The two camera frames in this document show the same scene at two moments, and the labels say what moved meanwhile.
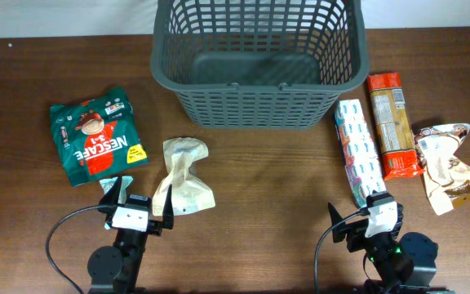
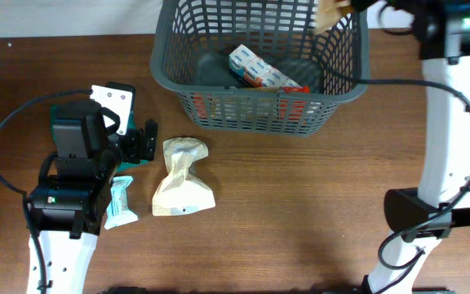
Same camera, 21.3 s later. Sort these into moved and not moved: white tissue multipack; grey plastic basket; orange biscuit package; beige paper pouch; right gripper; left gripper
Moved: white tissue multipack; left gripper; orange biscuit package; right gripper
Not moved: grey plastic basket; beige paper pouch
